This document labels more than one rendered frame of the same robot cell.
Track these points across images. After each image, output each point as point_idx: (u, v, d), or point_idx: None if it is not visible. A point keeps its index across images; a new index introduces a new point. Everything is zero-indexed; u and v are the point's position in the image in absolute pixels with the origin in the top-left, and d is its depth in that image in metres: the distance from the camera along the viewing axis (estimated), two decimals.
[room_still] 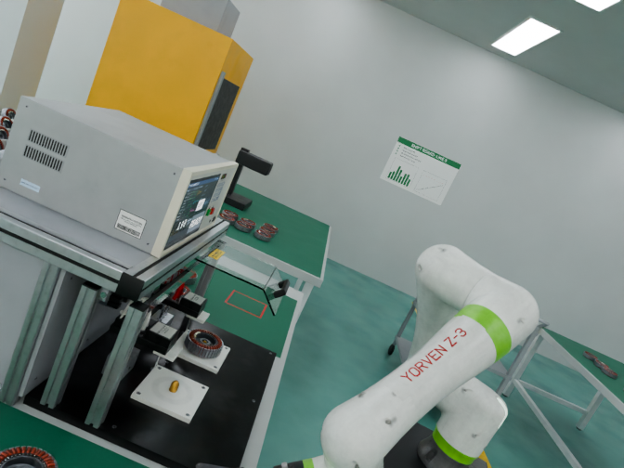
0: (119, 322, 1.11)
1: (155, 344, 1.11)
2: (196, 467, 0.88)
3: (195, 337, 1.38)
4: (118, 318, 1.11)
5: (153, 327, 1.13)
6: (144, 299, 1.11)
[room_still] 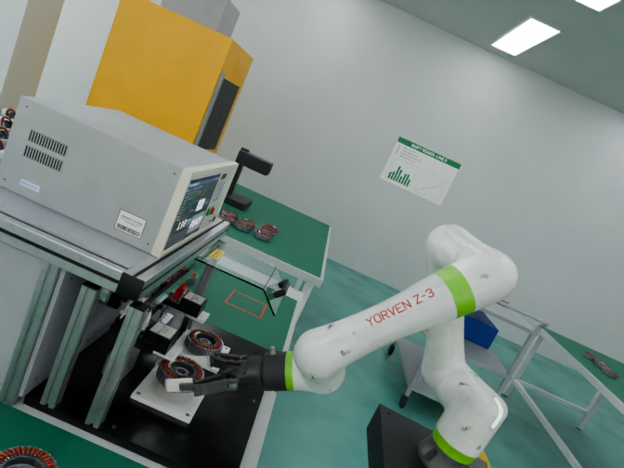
0: (119, 322, 1.11)
1: (155, 344, 1.11)
2: (214, 353, 1.23)
3: (195, 337, 1.38)
4: (118, 318, 1.11)
5: (153, 327, 1.13)
6: (144, 299, 1.11)
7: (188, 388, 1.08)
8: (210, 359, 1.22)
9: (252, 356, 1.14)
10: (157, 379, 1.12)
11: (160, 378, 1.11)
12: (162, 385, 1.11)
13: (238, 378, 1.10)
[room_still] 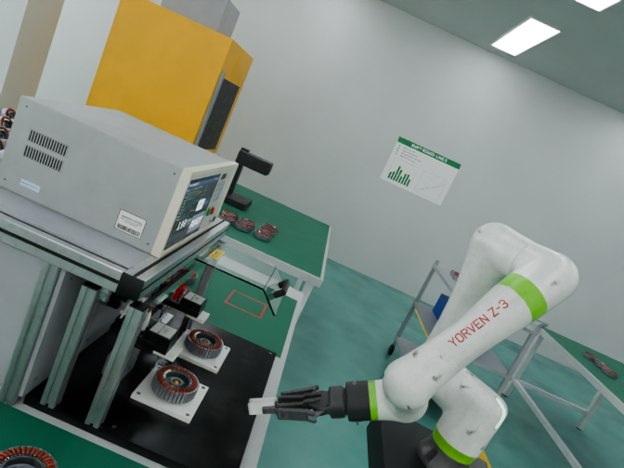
0: (119, 322, 1.11)
1: (155, 344, 1.11)
2: (279, 416, 1.12)
3: (195, 337, 1.38)
4: (118, 318, 1.11)
5: (153, 327, 1.13)
6: (144, 299, 1.11)
7: (274, 399, 1.18)
8: (274, 409, 1.13)
9: None
10: (152, 389, 1.12)
11: (155, 388, 1.12)
12: (158, 396, 1.11)
13: None
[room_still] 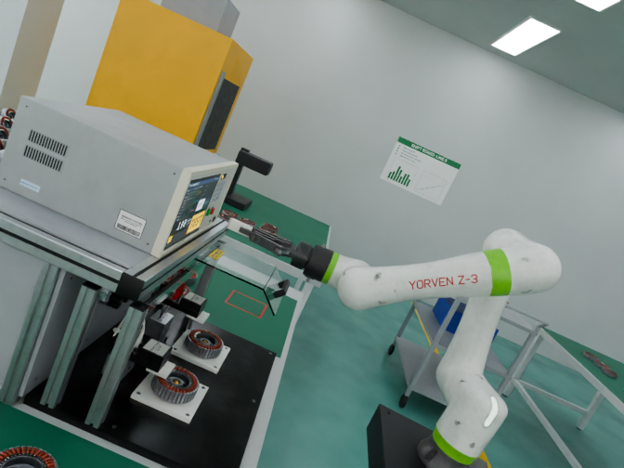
0: (112, 340, 1.12)
1: (148, 361, 1.12)
2: (252, 240, 1.27)
3: (195, 337, 1.38)
4: (111, 335, 1.12)
5: (146, 344, 1.14)
6: None
7: None
8: (250, 232, 1.27)
9: (292, 266, 1.29)
10: (152, 389, 1.12)
11: (155, 388, 1.12)
12: (158, 396, 1.11)
13: None
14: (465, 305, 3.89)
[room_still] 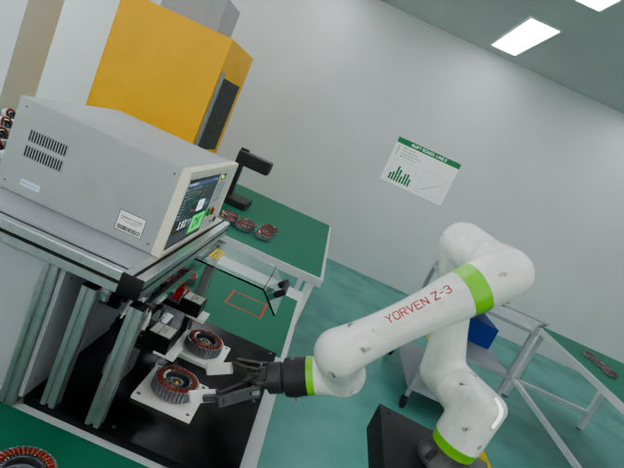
0: (119, 322, 1.11)
1: (155, 344, 1.11)
2: (218, 405, 1.06)
3: (195, 337, 1.38)
4: (118, 318, 1.11)
5: (153, 327, 1.13)
6: (144, 299, 1.11)
7: (229, 364, 1.23)
8: (214, 397, 1.07)
9: (274, 393, 1.14)
10: (152, 389, 1.12)
11: (155, 388, 1.12)
12: (158, 396, 1.11)
13: None
14: None
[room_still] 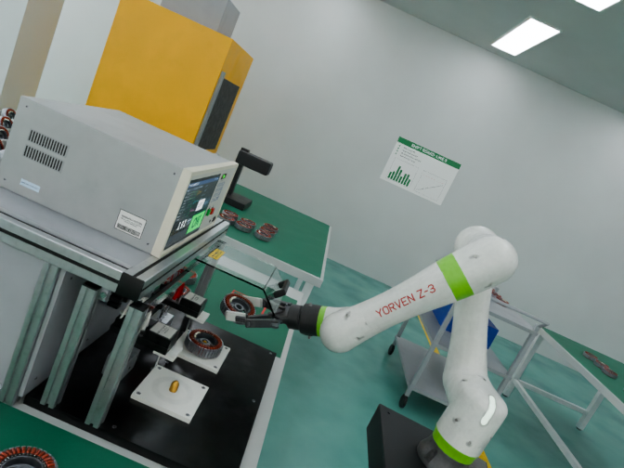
0: (119, 322, 1.11)
1: (155, 344, 1.11)
2: (246, 325, 1.38)
3: (195, 337, 1.38)
4: (118, 318, 1.11)
5: (153, 327, 1.13)
6: (144, 299, 1.11)
7: (260, 300, 1.52)
8: (244, 319, 1.39)
9: (292, 328, 1.43)
10: (220, 308, 1.44)
11: (222, 308, 1.43)
12: (223, 315, 1.43)
13: None
14: None
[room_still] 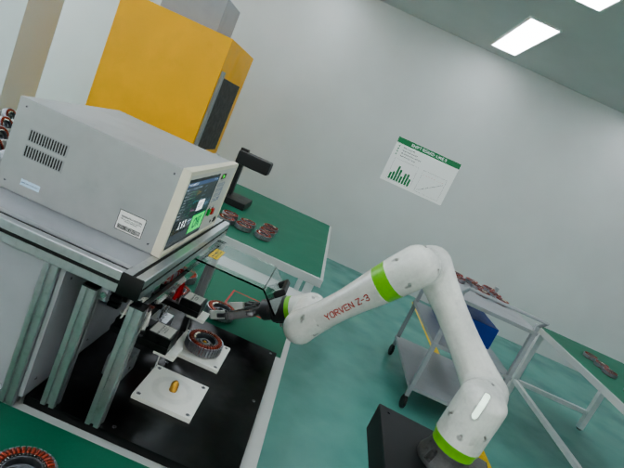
0: (119, 322, 1.11)
1: (155, 344, 1.11)
2: (226, 318, 1.61)
3: (195, 337, 1.38)
4: (118, 318, 1.11)
5: (153, 327, 1.13)
6: (144, 299, 1.11)
7: (243, 305, 1.78)
8: (224, 314, 1.62)
9: (266, 319, 1.66)
10: (204, 311, 1.70)
11: (206, 310, 1.69)
12: None
13: None
14: None
